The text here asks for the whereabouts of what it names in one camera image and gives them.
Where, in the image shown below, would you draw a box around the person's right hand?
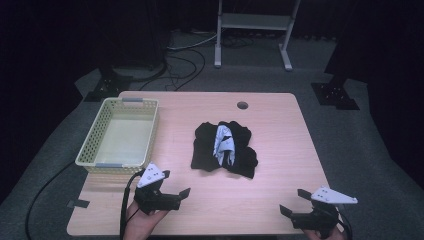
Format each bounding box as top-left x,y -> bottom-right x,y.
301,227 -> 348,240

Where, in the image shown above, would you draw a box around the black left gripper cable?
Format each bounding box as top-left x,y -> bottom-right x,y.
119,168 -> 148,240

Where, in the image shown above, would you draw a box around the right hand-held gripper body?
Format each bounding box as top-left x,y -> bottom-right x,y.
289,185 -> 359,240

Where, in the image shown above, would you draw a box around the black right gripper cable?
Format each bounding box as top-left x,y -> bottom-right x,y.
337,208 -> 354,240

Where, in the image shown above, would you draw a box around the grey floor cable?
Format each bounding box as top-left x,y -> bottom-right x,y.
166,33 -> 218,52

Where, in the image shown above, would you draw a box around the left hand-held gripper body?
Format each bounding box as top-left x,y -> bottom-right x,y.
133,162 -> 183,215

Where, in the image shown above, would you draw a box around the black stand base plate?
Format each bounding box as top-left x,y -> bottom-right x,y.
83,66 -> 135,103
310,75 -> 361,111

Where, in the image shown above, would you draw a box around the black tape strip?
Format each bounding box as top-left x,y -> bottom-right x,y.
66,198 -> 91,210

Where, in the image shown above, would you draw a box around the person's left hand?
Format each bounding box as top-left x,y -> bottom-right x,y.
124,199 -> 170,240

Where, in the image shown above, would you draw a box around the black floor cable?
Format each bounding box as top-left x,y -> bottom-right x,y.
25,161 -> 77,240

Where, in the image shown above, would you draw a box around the white light blue cloth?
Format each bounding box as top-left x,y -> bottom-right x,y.
212,123 -> 236,167

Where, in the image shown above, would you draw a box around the cream perforated plastic basket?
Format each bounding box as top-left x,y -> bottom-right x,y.
74,96 -> 161,175

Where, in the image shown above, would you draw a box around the white metal stand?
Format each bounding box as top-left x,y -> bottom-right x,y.
213,0 -> 302,72

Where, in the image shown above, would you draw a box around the black cloth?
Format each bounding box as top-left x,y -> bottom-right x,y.
190,120 -> 260,180

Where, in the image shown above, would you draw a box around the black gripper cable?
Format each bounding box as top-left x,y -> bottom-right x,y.
119,168 -> 148,240
337,208 -> 354,240

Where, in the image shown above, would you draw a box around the black looped floor cables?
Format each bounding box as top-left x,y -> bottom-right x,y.
137,46 -> 207,92

